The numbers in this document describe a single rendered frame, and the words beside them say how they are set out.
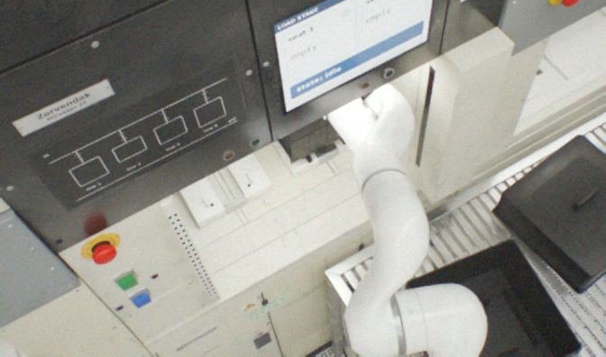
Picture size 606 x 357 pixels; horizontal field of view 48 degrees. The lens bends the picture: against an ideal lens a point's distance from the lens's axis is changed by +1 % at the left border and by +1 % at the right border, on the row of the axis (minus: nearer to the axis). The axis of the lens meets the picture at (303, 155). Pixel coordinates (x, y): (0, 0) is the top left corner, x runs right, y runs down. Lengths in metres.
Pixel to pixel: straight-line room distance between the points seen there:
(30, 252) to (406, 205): 0.58
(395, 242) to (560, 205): 0.78
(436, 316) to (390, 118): 0.39
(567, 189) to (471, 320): 0.76
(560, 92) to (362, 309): 1.06
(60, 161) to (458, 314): 0.64
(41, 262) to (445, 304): 0.64
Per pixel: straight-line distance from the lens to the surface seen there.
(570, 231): 1.76
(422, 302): 1.12
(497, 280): 1.77
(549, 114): 1.91
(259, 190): 1.71
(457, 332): 1.12
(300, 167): 1.73
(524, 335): 1.74
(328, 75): 1.11
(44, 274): 1.19
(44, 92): 0.88
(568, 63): 2.02
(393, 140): 1.29
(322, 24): 1.02
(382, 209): 1.09
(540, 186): 1.80
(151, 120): 0.99
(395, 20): 1.12
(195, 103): 1.00
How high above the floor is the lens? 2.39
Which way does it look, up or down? 59 degrees down
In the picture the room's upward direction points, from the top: 7 degrees counter-clockwise
